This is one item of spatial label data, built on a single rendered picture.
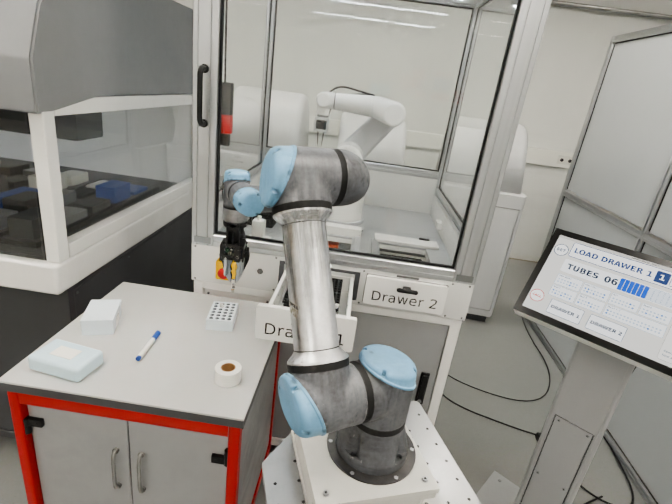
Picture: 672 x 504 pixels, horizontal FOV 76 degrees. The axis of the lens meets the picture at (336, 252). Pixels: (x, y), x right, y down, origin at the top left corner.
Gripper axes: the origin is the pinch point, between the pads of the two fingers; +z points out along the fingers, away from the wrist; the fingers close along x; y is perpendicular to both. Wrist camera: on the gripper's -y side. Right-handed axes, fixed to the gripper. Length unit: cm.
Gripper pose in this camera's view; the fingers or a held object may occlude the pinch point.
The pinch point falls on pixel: (233, 277)
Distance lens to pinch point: 143.2
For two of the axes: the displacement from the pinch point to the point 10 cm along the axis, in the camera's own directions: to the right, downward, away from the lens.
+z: -1.3, 9.2, 3.6
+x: 9.9, 0.9, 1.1
